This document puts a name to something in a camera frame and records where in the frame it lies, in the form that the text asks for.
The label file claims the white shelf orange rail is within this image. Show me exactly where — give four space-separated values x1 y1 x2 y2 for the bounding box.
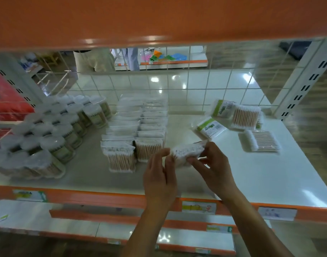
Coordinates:
0 112 327 225

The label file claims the person's left forearm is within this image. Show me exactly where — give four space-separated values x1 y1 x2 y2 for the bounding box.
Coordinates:
120 203 177 257

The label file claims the person's right forearm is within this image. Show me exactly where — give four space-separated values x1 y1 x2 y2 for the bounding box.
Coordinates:
221 190 295 257

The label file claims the white shelf board orange rim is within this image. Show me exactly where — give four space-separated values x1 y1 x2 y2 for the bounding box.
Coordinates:
49 210 274 235
0 0 327 52
0 199 100 240
96 222 237 256

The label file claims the green-label swab packet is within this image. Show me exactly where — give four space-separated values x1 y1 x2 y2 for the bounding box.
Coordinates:
211 99 236 119
192 116 228 140
170 141 208 168

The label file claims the distant white orange shelf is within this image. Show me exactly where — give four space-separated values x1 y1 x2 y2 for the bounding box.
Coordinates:
110 45 209 71

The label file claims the person's left hand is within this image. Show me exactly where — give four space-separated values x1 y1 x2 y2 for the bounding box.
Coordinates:
143 147 178 209

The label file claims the green plastic item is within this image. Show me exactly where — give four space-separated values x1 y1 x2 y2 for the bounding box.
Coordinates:
149 56 176 63

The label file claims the person's right hand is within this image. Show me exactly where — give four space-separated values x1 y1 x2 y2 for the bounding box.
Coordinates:
186 141 240 202

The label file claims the narrow green price label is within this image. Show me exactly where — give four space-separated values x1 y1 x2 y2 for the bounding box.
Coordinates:
206 225 233 234

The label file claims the white slotted shelf post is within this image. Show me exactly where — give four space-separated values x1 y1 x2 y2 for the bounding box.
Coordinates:
0 53 46 110

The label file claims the white wire basket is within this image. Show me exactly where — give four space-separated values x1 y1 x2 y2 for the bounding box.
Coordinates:
0 119 24 158

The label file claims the white slotted end post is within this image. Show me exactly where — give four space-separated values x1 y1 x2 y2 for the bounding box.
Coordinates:
272 37 327 121

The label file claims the plain white price label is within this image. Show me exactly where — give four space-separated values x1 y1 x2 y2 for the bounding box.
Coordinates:
257 207 298 222

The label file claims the price label green arrow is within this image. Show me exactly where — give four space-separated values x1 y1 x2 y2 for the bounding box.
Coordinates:
13 190 47 202

